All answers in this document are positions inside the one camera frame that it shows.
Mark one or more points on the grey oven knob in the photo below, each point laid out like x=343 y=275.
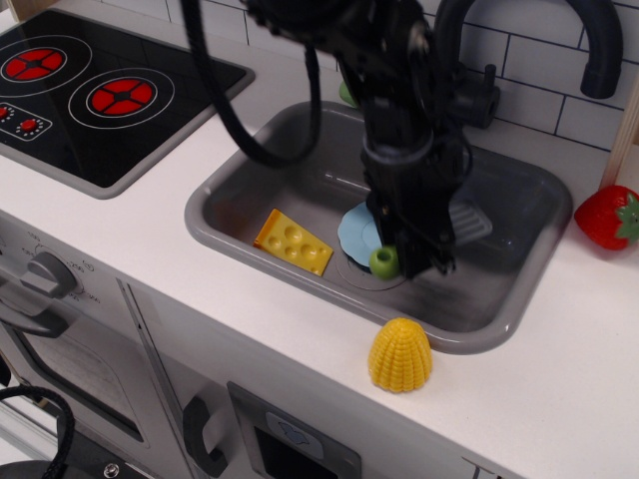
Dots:
x=48 y=275

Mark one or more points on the grey dishwasher control panel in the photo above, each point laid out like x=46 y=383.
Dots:
x=281 y=446

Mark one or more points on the yellow cheese wedge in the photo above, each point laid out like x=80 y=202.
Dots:
x=283 y=238

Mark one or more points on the blue round plate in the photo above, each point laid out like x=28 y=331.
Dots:
x=357 y=234

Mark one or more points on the wooden shelf post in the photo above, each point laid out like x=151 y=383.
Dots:
x=622 y=164

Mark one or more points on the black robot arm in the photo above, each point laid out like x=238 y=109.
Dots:
x=386 y=55

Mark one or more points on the dark grey faucet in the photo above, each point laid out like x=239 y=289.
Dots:
x=474 y=103

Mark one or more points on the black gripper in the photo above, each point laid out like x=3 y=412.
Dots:
x=410 y=192

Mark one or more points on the green handled grey spatula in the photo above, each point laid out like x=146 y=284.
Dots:
x=464 y=223

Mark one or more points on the yellow corn cob piece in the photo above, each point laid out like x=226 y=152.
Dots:
x=400 y=357

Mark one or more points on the red toy strawberry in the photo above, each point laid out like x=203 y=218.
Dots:
x=610 y=217

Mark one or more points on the dark grey cabinet handle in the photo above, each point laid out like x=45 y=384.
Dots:
x=195 y=417

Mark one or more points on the grey oven door handle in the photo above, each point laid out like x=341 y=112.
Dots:
x=28 y=311

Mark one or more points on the green round toy object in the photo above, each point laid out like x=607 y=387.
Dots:
x=346 y=95

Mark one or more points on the black toy stove top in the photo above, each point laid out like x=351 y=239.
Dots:
x=93 y=106

